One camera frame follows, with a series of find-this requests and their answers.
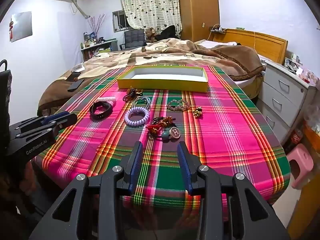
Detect wooden bed with brown blanket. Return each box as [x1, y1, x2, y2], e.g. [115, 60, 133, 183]
[37, 38, 265, 115]

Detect black smartphone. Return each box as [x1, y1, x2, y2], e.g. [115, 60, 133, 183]
[67, 79, 85, 92]

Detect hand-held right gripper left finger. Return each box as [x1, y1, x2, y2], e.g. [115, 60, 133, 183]
[29, 141, 143, 240]

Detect small printed box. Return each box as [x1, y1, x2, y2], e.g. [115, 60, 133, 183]
[296, 67, 319, 84]

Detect black office chair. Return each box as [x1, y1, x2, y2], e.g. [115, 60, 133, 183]
[119, 29, 147, 50]

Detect white cord bracelet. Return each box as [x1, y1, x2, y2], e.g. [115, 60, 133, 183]
[132, 96, 152, 112]

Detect dried branches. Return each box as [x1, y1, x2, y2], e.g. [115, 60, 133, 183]
[87, 14, 107, 39]

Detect purple spiral hair tie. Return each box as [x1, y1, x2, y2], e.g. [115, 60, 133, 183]
[124, 107, 150, 127]

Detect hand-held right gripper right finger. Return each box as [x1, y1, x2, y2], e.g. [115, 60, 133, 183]
[177, 141, 292, 240]

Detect red knot hair tie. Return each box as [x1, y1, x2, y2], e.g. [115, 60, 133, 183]
[146, 124, 162, 135]

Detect black hair tie teal bead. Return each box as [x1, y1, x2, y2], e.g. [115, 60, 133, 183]
[156, 127, 170, 142]

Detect power strip with chargers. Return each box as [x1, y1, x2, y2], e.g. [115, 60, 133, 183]
[209, 24, 227, 34]

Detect yellow cardboard box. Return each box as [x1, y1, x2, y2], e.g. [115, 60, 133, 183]
[117, 66, 209, 93]

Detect pink green plaid cloth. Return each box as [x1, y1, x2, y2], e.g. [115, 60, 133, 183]
[35, 66, 292, 222]

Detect white spiral hair tie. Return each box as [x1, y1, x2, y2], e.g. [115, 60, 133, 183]
[96, 95, 117, 103]

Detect dark smartphone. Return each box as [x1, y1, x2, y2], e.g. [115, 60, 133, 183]
[65, 71, 82, 82]

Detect white pillow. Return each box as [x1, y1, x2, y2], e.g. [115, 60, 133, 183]
[197, 40, 238, 49]

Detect silver wall poster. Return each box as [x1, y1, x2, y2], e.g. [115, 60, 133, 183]
[10, 11, 33, 42]

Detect dark cloth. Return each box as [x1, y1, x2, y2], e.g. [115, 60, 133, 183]
[160, 25, 179, 40]

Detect white desk shelf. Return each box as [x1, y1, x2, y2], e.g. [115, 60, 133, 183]
[80, 39, 118, 62]

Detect heart print curtain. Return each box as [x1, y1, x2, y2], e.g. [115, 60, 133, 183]
[119, 0, 182, 37]

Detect wooden wardrobe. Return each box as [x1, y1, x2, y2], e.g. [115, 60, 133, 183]
[177, 0, 220, 42]

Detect window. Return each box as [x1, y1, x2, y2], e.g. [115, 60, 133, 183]
[112, 10, 129, 33]

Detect black wristband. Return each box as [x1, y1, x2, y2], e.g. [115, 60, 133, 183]
[89, 100, 113, 122]

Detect pink plastic stool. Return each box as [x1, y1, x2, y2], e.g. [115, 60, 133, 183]
[286, 144, 314, 189]

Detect dark bead bracelet amber charm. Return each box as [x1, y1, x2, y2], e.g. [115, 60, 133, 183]
[122, 86, 143, 102]

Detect clear crystal bead bracelet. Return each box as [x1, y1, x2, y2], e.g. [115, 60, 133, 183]
[166, 99, 191, 112]

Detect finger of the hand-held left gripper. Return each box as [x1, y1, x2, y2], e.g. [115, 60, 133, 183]
[9, 111, 71, 133]
[14, 113, 78, 140]

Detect wooden bed headboard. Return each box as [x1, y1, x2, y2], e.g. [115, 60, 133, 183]
[207, 29, 288, 64]

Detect brown teddy bear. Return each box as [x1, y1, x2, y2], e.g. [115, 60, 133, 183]
[145, 27, 158, 43]

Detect white wall pipe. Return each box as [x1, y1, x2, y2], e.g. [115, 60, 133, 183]
[70, 0, 90, 19]

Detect white nightstand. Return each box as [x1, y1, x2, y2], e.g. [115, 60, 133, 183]
[257, 60, 316, 145]

